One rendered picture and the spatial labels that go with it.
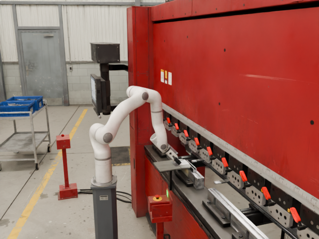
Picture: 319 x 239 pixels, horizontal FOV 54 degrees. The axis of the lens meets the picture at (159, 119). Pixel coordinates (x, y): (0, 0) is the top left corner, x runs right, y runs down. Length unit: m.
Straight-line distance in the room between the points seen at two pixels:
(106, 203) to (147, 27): 1.75
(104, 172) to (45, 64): 7.50
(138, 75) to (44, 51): 6.52
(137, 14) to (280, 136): 2.08
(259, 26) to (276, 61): 0.21
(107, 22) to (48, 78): 2.30
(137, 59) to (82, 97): 6.45
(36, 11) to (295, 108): 8.68
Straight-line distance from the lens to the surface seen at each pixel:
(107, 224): 2.46
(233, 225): 2.10
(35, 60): 9.65
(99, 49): 3.29
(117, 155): 5.53
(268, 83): 1.59
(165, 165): 2.60
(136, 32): 3.21
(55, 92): 9.64
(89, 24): 9.34
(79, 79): 9.49
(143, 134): 3.39
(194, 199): 2.38
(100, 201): 2.37
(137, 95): 2.21
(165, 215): 2.49
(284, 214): 1.62
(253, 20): 1.70
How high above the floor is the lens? 2.04
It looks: 15 degrees down
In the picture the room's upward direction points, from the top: straight up
